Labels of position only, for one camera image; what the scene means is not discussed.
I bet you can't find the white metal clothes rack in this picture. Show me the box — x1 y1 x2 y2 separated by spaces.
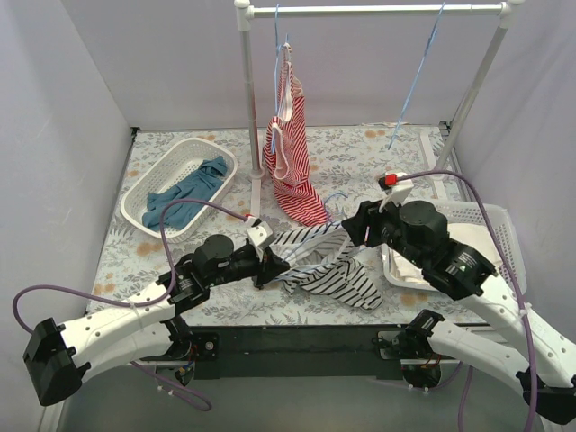
234 1 523 216

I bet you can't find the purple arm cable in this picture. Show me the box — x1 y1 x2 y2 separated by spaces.
12 200 253 411
404 169 539 432

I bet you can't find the white oval laundry basket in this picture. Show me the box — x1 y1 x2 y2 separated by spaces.
121 138 238 243

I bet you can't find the white rectangular laundry basket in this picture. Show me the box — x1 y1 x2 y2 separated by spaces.
382 199 527 293

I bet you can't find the black white striped tank top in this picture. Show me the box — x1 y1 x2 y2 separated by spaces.
271 222 383 311

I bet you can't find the red white striped tank top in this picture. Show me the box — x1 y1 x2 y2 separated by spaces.
263 43 328 226

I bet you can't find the white folded cloth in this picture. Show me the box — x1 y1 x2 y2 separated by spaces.
390 222 503 285

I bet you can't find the floral patterned table mat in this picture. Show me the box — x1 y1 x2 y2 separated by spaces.
88 128 478 330

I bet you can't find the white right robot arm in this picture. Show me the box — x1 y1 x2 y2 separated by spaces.
342 201 575 425

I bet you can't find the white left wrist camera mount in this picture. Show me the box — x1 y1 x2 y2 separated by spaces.
245 215 275 262

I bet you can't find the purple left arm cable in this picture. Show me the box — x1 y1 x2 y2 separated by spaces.
12 200 253 411

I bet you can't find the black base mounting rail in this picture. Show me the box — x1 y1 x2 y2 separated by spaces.
139 322 460 382

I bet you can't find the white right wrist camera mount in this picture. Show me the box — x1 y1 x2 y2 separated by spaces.
378 172 414 212

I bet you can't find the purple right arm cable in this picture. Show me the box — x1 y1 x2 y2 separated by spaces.
404 169 539 432

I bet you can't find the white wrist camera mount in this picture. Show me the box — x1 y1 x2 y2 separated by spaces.
245 215 275 262
378 172 414 212

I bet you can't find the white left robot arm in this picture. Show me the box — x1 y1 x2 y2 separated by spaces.
22 234 290 407

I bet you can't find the blue garment in basket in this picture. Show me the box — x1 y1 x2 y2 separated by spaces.
142 156 228 231

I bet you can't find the blue wire hanger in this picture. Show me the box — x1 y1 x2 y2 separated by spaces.
268 3 293 154
273 208 359 284
386 1 446 150

